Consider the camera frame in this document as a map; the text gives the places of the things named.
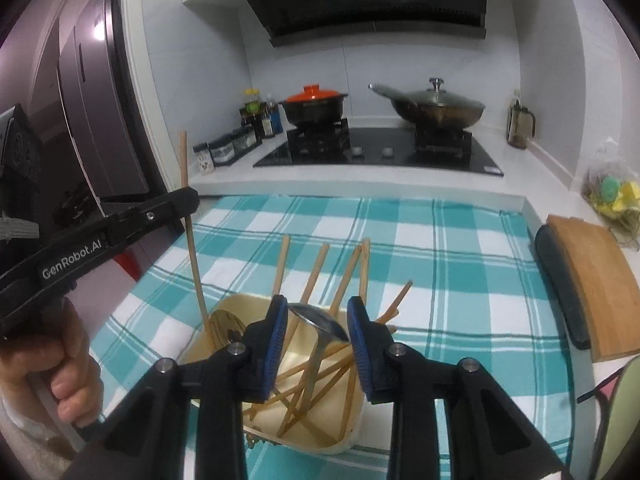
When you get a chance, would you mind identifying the dark wok with lid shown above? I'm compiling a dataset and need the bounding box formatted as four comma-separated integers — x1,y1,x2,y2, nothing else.
368,77,487,129

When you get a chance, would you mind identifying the metal spoon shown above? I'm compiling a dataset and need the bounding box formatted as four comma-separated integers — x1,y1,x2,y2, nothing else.
210,308,248,346
287,302,351,413

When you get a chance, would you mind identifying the cream plastic utensil holder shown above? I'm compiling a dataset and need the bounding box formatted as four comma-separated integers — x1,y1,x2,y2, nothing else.
179,294,368,456

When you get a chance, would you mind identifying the person's left hand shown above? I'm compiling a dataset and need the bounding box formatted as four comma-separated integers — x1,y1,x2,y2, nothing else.
0,299,105,424

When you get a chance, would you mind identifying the black gas cooktop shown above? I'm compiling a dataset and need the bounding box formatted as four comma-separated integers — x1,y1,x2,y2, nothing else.
252,117,505,177

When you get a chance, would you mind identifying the black range hood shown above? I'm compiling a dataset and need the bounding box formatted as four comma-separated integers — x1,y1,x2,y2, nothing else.
221,0,488,48

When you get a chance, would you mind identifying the black clay pot red lid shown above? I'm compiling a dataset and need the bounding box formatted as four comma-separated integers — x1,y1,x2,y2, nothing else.
278,84,350,128

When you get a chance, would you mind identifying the wooden cutting board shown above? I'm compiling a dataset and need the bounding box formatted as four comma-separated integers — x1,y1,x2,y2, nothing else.
545,214,640,363

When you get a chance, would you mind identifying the yellow cap sauce bottle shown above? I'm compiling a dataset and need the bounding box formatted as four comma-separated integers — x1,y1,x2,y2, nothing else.
239,87,266,141

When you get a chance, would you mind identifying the grey refrigerator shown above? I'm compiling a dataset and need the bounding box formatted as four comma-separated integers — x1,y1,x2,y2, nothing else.
30,0,151,201

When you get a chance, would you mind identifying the black oblong appliance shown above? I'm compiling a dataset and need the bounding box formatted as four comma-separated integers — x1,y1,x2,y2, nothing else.
534,223,593,351

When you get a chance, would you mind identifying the red plastic object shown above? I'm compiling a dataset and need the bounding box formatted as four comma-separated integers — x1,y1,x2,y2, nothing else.
111,251,151,283

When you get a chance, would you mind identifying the white seasoning shaker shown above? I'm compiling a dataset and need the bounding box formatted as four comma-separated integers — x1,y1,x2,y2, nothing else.
192,142,215,176

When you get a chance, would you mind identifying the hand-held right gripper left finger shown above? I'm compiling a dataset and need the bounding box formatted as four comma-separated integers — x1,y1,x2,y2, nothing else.
62,294,290,480

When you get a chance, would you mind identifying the glass pitcher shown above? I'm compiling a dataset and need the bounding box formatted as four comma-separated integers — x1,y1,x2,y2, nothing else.
506,89,537,150

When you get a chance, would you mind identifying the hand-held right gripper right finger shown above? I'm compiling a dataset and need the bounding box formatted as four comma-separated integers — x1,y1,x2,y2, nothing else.
346,296,576,480

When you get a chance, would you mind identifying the mesh bag of sponges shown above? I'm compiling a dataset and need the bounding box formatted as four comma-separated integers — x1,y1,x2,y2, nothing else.
582,135,640,251

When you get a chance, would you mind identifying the bamboo chopstick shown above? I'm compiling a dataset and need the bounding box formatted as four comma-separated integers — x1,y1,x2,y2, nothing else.
245,324,399,417
277,245,363,436
375,280,414,326
339,237,372,443
297,242,331,307
179,130,211,333
272,235,292,297

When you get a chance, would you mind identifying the green cutting board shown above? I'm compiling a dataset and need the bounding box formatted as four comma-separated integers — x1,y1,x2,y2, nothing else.
587,355,640,480

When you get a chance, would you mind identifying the dark sauce bottle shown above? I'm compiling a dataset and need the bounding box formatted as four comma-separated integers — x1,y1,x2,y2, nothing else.
262,92,285,138

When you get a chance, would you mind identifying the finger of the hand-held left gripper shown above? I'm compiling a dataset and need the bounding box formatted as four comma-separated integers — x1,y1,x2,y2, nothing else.
104,186,201,244

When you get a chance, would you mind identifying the teal checkered tablecloth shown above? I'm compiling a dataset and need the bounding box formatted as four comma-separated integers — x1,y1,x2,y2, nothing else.
87,194,576,480

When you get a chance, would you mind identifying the thin black handle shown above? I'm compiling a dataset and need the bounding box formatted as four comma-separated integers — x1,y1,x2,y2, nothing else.
576,370,626,405

